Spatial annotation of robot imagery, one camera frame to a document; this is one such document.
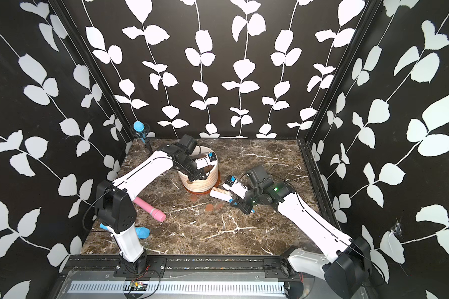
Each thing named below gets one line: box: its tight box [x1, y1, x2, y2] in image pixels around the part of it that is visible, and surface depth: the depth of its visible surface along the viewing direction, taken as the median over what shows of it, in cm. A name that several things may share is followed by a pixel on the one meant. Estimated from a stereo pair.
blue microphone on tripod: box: [132, 120, 147, 144], surface depth 95 cm
